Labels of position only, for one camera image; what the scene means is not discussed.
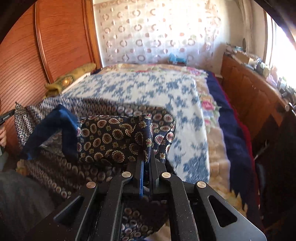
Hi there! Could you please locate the navy patterned silk garment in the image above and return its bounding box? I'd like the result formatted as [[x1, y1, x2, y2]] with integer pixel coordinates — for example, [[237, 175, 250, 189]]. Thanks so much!
[[14, 97, 176, 241]]

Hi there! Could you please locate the grey left sleeve forearm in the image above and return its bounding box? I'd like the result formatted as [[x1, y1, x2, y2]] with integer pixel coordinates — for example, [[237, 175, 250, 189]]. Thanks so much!
[[1, 170, 54, 240]]

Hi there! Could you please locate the person's left hand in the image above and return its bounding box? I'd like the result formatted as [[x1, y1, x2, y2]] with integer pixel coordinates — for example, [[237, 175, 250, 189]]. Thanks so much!
[[0, 126, 6, 147]]

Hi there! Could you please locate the floral bed blanket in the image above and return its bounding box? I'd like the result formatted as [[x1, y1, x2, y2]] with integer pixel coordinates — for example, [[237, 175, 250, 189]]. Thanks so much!
[[101, 64, 247, 215]]

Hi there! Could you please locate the olive gold embroidered cushion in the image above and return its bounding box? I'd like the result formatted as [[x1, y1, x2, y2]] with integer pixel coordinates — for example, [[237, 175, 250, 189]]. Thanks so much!
[[45, 63, 96, 98]]

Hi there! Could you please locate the navy blue bed cover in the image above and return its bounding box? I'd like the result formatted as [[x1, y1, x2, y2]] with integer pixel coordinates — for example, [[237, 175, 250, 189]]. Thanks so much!
[[206, 71, 256, 200]]

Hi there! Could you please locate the blue white floral quilt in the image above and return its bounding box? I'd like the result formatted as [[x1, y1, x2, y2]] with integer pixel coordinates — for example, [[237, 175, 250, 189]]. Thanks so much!
[[62, 70, 210, 183]]

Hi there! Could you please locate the wooden slatted wardrobe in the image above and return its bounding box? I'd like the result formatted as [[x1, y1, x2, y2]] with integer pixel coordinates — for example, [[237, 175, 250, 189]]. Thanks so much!
[[0, 0, 103, 149]]

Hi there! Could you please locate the long wooden sideboard cabinet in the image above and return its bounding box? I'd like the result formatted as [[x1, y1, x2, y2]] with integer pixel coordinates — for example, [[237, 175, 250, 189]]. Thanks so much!
[[221, 54, 287, 139]]

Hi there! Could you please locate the sheer circle pattern curtain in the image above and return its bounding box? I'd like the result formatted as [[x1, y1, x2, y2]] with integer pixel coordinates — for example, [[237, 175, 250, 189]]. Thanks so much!
[[93, 1, 221, 69]]

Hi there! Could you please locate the teal box by curtain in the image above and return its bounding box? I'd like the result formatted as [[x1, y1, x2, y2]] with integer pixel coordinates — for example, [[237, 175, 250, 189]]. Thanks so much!
[[168, 53, 187, 66]]

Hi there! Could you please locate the cardboard box on sideboard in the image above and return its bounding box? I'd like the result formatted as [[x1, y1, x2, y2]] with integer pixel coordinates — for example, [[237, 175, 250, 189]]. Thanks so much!
[[232, 51, 254, 64]]

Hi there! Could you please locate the beige side window curtain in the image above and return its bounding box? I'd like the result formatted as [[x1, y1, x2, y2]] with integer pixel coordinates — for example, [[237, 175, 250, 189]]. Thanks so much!
[[235, 0, 254, 53]]

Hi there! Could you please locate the window with wooden frame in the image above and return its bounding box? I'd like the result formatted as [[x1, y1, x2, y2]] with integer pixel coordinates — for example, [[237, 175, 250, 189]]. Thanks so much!
[[265, 12, 295, 88]]

